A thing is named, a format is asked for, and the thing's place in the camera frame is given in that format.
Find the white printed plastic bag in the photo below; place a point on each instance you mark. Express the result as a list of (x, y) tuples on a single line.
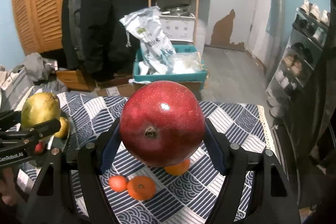
[(155, 46)]

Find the grey shoe rack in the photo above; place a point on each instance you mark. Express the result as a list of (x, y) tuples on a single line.
[(301, 54)]

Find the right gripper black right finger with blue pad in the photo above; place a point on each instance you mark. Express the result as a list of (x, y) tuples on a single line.
[(230, 160)]

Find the brown cardboard box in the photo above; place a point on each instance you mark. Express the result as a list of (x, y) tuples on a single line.
[(127, 90)]

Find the small wooden drawer box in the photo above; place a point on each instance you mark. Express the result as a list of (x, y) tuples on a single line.
[(76, 80)]

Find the small orange tangerine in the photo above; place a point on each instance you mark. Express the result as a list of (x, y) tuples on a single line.
[(118, 183)]

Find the steel pot with lid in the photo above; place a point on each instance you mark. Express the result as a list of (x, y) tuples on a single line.
[(182, 9)]

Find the black hanging jacket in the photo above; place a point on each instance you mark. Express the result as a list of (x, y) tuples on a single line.
[(94, 39)]

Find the large red apple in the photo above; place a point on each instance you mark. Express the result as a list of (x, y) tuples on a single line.
[(162, 124)]

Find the grey clothes pile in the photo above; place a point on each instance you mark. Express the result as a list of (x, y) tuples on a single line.
[(35, 70)]

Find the teal storage bin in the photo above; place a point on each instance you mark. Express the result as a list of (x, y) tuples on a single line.
[(188, 66)]

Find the dark glass fruit bowl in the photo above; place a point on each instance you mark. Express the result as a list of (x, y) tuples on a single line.
[(57, 140)]

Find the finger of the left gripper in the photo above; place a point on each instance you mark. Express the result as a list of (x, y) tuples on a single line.
[(41, 130), (9, 119)]

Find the small red apple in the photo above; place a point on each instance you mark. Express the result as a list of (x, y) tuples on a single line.
[(39, 148)]

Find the white patterned storage box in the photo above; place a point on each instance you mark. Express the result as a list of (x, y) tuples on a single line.
[(178, 28)]

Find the small yellow fruit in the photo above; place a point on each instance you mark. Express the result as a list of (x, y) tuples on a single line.
[(64, 130)]

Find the large orange with stem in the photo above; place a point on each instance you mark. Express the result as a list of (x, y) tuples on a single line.
[(141, 188)]

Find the green yellow pear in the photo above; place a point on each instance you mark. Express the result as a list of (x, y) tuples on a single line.
[(39, 108)]

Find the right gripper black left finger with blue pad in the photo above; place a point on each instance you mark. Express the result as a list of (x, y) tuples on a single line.
[(93, 160)]

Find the medium orange tangerine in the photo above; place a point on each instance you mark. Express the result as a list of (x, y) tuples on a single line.
[(178, 169)]

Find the blue white patterned tablecloth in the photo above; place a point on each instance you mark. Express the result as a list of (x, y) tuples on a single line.
[(187, 198)]

